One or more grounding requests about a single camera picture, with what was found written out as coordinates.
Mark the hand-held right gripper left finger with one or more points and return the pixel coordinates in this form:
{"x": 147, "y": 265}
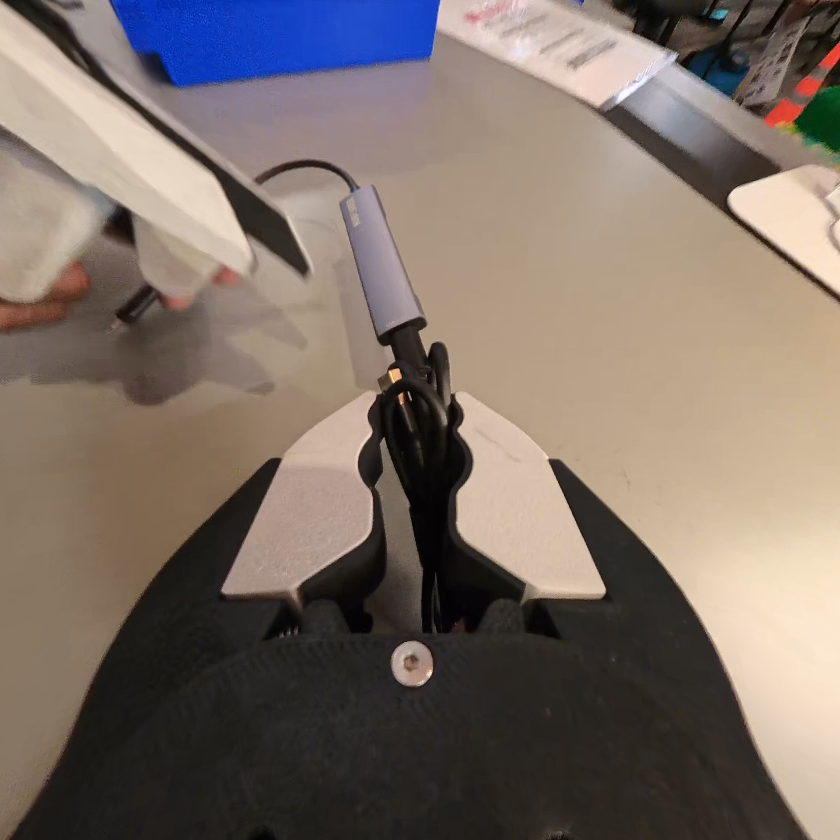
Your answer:
{"x": 308, "y": 512}

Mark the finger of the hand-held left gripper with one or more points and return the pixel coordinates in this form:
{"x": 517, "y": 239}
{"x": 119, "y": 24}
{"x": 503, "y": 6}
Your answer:
{"x": 177, "y": 269}
{"x": 98, "y": 118}

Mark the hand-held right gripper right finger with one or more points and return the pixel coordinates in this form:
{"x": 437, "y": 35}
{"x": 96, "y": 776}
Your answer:
{"x": 518, "y": 518}

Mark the person's left hand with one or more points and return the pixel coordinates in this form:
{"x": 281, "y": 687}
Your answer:
{"x": 39, "y": 308}

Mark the blue plastic bin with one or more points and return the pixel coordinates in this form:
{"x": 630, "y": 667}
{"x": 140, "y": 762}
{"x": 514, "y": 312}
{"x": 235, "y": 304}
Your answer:
{"x": 275, "y": 33}

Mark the white stand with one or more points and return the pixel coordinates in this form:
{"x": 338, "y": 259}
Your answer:
{"x": 787, "y": 216}

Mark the laminated instruction sheet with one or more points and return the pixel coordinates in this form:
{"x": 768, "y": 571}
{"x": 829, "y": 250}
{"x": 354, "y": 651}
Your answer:
{"x": 558, "y": 46}

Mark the blue bag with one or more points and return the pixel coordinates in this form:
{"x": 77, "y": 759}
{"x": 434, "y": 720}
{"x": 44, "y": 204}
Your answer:
{"x": 722, "y": 72}

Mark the green plastic bin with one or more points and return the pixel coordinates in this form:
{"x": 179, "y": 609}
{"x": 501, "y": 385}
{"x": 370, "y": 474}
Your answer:
{"x": 820, "y": 118}

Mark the printed paper sheet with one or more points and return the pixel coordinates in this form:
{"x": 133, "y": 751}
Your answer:
{"x": 774, "y": 52}

